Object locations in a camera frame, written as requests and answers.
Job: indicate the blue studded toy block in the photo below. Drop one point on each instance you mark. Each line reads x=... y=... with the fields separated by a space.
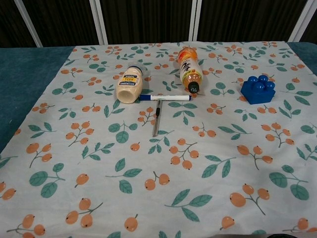
x=258 y=90

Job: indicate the floral orange green tablecloth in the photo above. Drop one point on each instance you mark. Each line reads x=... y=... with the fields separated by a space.
x=158 y=161

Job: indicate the white marker blue cap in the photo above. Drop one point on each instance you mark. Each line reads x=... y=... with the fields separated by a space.
x=166 y=97

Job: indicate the cream mayonnaise squeeze bottle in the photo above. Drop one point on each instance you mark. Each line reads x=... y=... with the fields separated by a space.
x=130 y=85

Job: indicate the slim metal utility knife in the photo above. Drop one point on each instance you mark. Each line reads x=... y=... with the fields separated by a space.
x=157 y=119

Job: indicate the black folding screen white frames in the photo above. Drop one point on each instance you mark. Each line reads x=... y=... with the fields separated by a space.
x=148 y=19

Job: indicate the orange juice plastic bottle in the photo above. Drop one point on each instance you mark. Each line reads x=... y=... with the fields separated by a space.
x=189 y=69

